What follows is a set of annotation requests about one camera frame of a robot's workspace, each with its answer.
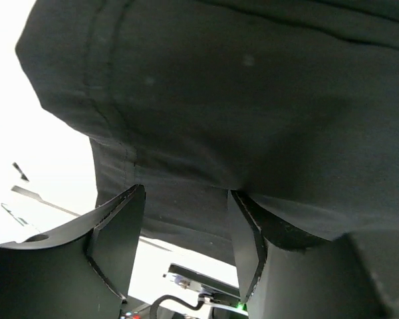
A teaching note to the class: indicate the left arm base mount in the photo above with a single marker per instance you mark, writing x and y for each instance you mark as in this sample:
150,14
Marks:
179,292

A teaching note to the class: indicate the black trousers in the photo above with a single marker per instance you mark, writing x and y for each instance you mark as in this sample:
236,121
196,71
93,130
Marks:
293,104

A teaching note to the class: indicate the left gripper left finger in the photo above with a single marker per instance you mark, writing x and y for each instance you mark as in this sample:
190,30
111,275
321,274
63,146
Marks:
81,269

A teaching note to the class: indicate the aluminium frame rail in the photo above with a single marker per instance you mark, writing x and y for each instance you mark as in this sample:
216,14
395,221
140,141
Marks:
27,209

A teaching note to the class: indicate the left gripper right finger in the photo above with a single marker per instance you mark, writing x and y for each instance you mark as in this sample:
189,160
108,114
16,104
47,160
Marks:
327,280

